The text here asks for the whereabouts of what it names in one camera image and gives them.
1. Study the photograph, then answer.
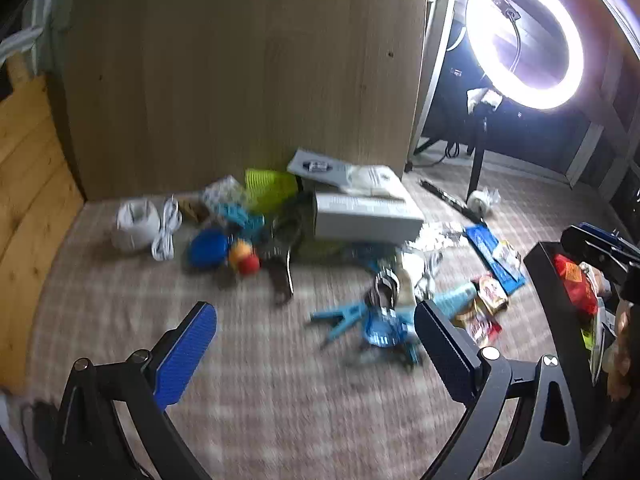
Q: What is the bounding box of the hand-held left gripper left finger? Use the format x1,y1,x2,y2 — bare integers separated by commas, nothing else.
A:
52,301,218,480

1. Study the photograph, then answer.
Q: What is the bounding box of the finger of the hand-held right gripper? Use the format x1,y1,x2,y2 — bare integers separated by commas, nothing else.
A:
579,223,640,261
560,229,634,286

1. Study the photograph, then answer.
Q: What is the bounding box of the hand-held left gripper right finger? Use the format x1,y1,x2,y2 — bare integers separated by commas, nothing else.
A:
414,300,584,480

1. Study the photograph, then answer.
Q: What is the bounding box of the red snack bag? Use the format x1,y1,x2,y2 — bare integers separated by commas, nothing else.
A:
552,254,599,316

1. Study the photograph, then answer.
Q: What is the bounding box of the black rectangular container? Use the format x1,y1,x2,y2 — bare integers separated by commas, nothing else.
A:
523,241,640,476

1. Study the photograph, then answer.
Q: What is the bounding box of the yellow red coffee packet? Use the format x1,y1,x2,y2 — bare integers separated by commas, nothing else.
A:
472,274,510,313
452,305,502,348

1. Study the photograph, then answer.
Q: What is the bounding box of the person's right hand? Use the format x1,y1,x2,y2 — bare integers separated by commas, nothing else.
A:
605,302,640,403

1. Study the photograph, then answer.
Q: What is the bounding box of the light blue bottle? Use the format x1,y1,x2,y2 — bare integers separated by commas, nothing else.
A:
430,281,478,317

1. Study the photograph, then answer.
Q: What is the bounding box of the small green plastic item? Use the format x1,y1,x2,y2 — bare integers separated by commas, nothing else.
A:
581,312,598,352

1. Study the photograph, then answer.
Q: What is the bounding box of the small colourful sachet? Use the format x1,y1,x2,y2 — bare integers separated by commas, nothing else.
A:
492,240,523,273

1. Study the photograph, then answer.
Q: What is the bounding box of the plaid beige mat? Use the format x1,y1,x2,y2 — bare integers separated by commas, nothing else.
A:
22,160,621,480

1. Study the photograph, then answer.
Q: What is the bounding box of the silver wrapper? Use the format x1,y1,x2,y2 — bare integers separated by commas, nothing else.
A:
395,252,443,306

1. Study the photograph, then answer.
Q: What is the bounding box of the blue flat packet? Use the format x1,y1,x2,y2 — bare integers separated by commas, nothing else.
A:
464,224,527,295

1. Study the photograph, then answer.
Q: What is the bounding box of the blue plastic clamp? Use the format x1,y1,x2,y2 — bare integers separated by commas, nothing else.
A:
309,300,381,348

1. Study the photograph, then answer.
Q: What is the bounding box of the blue round case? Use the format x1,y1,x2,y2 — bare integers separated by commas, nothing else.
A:
189,228,231,268

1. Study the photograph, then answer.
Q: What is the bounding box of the orange ball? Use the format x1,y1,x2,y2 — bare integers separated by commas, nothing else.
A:
228,239,252,267

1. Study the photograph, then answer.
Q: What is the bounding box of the white tape roll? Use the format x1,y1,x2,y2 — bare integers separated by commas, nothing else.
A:
466,187,501,218

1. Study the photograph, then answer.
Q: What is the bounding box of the black metal tool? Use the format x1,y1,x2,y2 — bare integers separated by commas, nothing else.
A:
255,205,311,306

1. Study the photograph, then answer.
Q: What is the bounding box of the white yarn ball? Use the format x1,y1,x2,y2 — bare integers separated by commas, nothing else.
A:
111,199,161,252

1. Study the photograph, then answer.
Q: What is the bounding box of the small brown packet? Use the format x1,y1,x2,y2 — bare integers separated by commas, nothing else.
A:
180,200,208,223

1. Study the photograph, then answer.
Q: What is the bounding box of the black tripod stand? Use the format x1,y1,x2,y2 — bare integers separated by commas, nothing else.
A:
412,107,493,201

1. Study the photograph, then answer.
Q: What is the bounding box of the teal plastic toy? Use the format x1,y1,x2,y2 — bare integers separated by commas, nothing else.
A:
220,203,266,241

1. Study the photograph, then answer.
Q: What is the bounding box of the black strip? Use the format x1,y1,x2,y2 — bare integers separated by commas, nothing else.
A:
419,178,487,225

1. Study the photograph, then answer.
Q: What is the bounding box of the white cardboard box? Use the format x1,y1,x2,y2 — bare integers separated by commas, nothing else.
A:
312,191,426,243

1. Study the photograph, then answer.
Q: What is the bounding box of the patterned tissue pack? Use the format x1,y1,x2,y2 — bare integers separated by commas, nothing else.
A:
201,175,247,216

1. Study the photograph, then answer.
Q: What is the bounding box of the white cloth on stand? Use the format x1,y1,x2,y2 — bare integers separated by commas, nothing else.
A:
466,87,503,113

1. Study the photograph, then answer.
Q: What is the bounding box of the green plastic basket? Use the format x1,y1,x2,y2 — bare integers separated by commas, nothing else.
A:
244,167,299,213

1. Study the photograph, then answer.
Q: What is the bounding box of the white plastic bag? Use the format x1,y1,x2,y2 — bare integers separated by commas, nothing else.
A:
345,164,401,196

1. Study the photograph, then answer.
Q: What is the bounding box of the grey booklet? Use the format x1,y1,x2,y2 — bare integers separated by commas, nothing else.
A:
286,148,361,193

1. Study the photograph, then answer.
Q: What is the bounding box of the light wooden board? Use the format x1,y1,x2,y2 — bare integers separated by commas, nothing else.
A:
0,72,86,393

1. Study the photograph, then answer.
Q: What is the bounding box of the black phone holder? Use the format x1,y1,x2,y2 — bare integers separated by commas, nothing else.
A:
492,0,526,77

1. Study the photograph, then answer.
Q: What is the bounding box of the wooden cabinet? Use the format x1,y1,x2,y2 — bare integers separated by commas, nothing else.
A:
50,0,428,203

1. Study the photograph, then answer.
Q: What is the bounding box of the metal ring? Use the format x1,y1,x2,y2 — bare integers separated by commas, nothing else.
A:
370,270,401,308

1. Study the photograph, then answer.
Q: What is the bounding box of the white cable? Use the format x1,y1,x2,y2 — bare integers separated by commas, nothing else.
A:
151,196,182,262

